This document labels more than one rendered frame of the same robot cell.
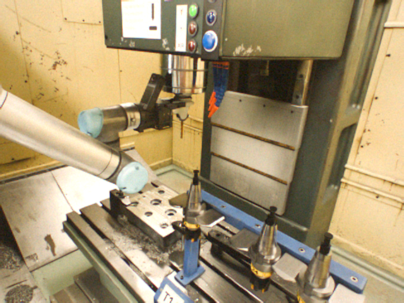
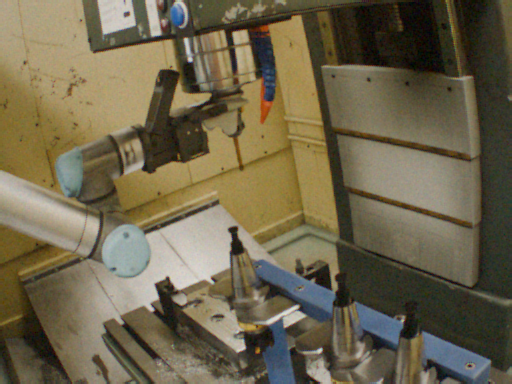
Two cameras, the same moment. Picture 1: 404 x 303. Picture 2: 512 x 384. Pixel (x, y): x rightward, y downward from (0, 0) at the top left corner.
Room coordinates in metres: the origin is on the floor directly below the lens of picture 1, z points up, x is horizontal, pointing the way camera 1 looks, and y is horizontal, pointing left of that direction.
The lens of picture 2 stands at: (-0.06, -0.24, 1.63)
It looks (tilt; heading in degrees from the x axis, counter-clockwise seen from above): 20 degrees down; 16
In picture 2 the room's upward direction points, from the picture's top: 11 degrees counter-clockwise
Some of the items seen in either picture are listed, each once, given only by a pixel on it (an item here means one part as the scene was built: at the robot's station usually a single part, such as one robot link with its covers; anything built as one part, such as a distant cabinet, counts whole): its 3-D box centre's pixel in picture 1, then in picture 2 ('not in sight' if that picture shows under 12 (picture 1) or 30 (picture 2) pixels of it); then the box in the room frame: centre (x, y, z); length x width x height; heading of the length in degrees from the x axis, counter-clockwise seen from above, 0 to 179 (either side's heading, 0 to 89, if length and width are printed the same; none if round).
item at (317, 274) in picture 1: (320, 264); (410, 355); (0.39, -0.23, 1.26); 0.04 x 0.04 x 0.07
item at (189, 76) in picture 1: (183, 71); (218, 52); (0.90, 0.07, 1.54); 0.16 x 0.16 x 0.12
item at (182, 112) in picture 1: (184, 110); (228, 117); (0.86, 0.06, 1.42); 0.09 x 0.03 x 0.06; 123
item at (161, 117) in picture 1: (151, 114); (168, 137); (0.81, 0.15, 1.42); 0.12 x 0.08 x 0.09; 137
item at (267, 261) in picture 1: (264, 252); (348, 353); (0.47, -0.15, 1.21); 0.06 x 0.06 x 0.03
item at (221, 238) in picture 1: (237, 253); not in sight; (0.77, -0.16, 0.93); 0.26 x 0.05 x 0.06; 52
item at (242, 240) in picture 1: (244, 240); (320, 338); (0.50, -0.11, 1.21); 0.07 x 0.05 x 0.01; 137
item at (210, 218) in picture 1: (209, 218); (270, 311); (0.58, -0.03, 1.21); 0.07 x 0.05 x 0.01; 137
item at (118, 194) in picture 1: (120, 202); (174, 301); (0.99, 0.33, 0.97); 0.13 x 0.03 x 0.15; 47
